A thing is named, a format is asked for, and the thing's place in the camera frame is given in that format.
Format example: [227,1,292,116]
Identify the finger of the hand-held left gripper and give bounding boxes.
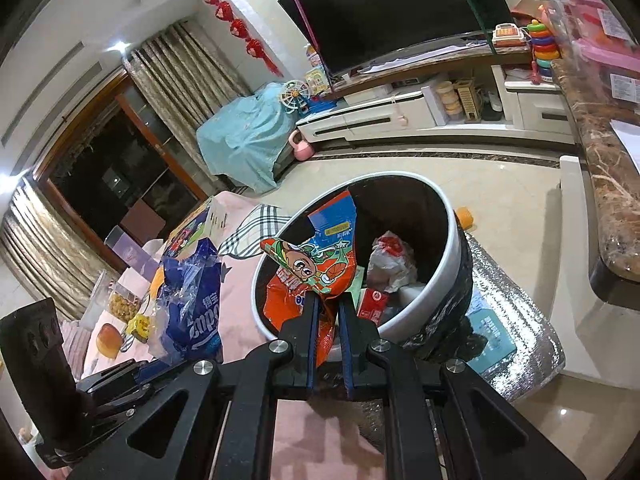
[75,358,157,392]
[94,384,153,428]

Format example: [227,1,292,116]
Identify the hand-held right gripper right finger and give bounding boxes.
[336,297,586,480]

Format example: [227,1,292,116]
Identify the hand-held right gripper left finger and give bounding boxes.
[65,290,321,480]

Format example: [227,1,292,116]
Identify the red and white box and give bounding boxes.
[359,287,391,328]

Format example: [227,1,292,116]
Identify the orange snack packet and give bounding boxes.
[260,190,371,368]

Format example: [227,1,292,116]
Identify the blue plastic wrapper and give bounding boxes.
[150,237,231,363]

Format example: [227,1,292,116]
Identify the white plastic bag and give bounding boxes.
[367,231,418,293]

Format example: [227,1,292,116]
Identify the round white trash bin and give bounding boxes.
[250,171,491,366]

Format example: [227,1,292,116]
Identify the round golden bun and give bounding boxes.
[95,322,125,358]

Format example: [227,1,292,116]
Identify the yellow snack packet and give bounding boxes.
[125,310,153,345]

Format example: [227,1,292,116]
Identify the clear snack jar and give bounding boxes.
[80,270,143,333]

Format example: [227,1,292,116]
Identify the pink tablecloth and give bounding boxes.
[75,192,396,480]

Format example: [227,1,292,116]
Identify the patterned beige curtain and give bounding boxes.
[122,20,251,201]
[0,175,123,321]

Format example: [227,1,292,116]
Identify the plaid placemat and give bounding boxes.
[220,204,291,261]

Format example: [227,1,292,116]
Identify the teal cardboard box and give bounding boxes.
[465,290,518,376]

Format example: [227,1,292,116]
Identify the colourful cartoon game box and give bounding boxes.
[162,195,228,261]

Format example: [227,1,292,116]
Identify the pink kettlebell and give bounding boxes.
[288,129,316,162]

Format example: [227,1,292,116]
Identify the glass sliding door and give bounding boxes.
[35,80,221,261]

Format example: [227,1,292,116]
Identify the light blue cloth cover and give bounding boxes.
[196,82,313,196]

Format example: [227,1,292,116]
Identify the white television cabinet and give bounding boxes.
[295,45,581,148]

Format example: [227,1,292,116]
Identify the ferris wheel toy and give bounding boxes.
[279,78,336,116]

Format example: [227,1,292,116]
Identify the colourful picture book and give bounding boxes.
[306,67,328,95]

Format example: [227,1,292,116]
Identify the cream round tins stack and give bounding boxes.
[437,81,461,116]

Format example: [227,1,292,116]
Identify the wooden slatted holder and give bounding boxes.
[457,80,481,122]

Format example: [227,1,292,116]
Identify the brown marble counter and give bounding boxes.
[550,57,640,306]

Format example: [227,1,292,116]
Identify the pink rod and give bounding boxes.
[289,0,332,83]

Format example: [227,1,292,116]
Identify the black flat television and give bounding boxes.
[277,0,516,77]

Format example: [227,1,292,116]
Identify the white paper sheet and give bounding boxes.
[610,119,640,171]

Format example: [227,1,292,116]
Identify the toy cash register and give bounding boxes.
[492,22,533,51]

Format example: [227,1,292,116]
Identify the green rod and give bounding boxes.
[442,0,500,56]

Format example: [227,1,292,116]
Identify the pink lidded storage box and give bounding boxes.
[555,0,631,43]
[575,40,640,126]

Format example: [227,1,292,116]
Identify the red hanging ornament string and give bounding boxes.
[202,0,281,77]

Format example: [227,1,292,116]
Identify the rainbow stacking ring toy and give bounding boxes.
[527,19,563,61]

